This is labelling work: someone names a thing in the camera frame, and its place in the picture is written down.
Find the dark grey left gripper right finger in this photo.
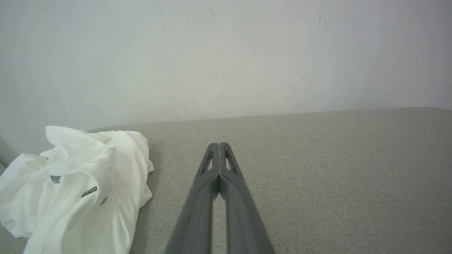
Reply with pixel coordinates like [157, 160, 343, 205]
[219, 143, 276, 254]

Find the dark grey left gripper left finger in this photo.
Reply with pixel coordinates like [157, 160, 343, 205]
[165, 143, 220, 254]

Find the white garment with black stitching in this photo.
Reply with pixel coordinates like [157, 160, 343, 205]
[0, 126, 154, 254]

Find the grey fabric sofa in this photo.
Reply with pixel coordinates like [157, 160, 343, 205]
[0, 107, 452, 254]

